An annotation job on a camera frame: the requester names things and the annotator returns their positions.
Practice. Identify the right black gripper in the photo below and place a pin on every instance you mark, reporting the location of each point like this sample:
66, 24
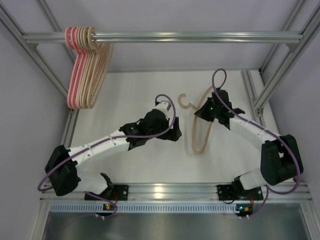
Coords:
207, 110

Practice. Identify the grey slotted cable duct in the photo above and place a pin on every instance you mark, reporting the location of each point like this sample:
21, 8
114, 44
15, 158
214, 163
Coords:
107, 208

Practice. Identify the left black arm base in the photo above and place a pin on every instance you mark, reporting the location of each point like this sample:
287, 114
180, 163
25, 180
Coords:
113, 192

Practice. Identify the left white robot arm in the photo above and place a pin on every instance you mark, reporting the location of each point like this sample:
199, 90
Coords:
66, 166

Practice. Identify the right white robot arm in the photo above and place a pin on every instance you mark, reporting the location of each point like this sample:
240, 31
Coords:
280, 158

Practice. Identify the front aluminium rail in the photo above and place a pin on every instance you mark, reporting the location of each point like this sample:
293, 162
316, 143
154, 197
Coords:
188, 192

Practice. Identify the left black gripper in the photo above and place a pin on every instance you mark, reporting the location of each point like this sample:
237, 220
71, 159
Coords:
173, 130

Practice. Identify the aluminium hanging rail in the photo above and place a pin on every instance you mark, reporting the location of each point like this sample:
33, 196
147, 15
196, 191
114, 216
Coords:
259, 37

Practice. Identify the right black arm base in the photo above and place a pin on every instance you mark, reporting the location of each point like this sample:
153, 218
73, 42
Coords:
235, 191

